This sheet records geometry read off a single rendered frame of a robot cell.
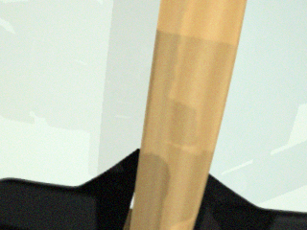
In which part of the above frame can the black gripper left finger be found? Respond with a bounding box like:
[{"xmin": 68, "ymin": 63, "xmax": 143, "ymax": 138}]
[{"xmin": 0, "ymin": 149, "xmax": 140, "ymax": 230}]

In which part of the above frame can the wooden post with slot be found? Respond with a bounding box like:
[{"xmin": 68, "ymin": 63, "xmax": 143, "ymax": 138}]
[{"xmin": 124, "ymin": 209, "xmax": 132, "ymax": 230}]

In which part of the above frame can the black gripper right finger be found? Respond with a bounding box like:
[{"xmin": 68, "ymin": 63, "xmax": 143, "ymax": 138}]
[{"xmin": 194, "ymin": 174, "xmax": 307, "ymax": 230}]

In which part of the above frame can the light wooden board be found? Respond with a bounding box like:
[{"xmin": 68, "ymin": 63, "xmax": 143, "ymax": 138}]
[{"xmin": 130, "ymin": 0, "xmax": 247, "ymax": 230}]

